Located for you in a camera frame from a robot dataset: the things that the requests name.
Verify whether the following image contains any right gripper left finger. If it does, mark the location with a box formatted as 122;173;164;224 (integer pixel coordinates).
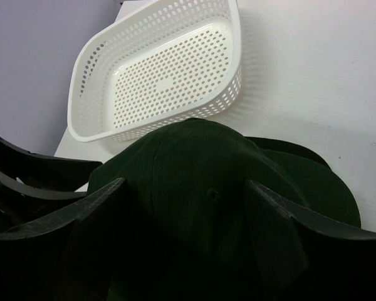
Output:
0;178;128;300

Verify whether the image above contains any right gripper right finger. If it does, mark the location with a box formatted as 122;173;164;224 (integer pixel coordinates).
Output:
244;181;376;300

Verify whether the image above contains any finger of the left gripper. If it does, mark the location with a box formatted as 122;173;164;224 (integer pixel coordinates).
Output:
0;172;86;232
0;137;102;191

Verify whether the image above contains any dark green baseball cap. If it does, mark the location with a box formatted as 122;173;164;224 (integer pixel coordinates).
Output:
88;119;361;300

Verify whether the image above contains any black baseball cap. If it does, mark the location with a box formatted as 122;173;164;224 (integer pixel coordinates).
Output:
246;137;330;169

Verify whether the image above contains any white perforated plastic basket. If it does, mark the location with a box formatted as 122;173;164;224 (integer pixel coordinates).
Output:
68;0;242;142

